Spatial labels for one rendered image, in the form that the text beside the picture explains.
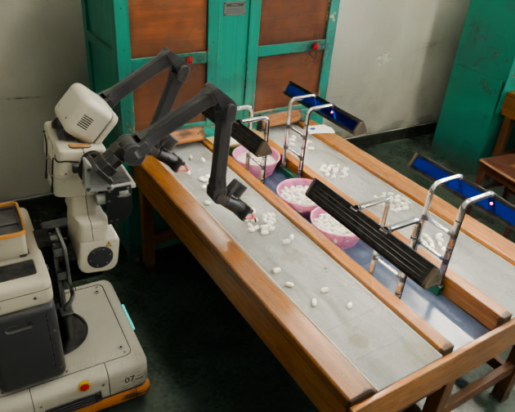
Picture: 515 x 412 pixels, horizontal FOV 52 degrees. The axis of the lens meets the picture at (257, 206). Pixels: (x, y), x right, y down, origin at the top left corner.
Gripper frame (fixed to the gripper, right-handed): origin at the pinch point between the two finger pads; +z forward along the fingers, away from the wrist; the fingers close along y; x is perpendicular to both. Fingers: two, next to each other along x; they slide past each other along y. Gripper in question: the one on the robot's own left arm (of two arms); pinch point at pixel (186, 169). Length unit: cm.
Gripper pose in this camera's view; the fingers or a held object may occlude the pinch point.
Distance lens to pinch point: 256.9
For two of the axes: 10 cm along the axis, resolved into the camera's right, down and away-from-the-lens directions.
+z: 6.0, 3.7, 7.1
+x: -6.0, 8.0, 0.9
